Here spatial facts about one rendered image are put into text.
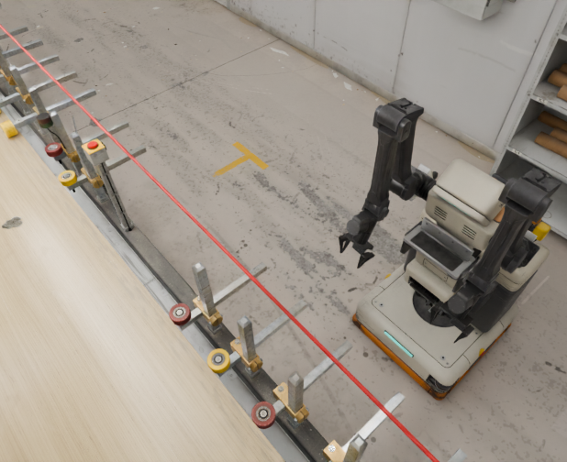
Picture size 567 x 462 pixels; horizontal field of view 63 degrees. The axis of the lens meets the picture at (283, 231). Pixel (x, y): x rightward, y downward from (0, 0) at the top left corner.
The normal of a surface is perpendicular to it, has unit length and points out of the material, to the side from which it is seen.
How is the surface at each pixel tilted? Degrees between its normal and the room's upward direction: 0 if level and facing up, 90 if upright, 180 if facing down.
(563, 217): 0
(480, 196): 43
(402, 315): 0
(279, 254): 0
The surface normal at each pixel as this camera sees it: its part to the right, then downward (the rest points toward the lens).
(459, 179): -0.52, -0.12
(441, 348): -0.01, -0.63
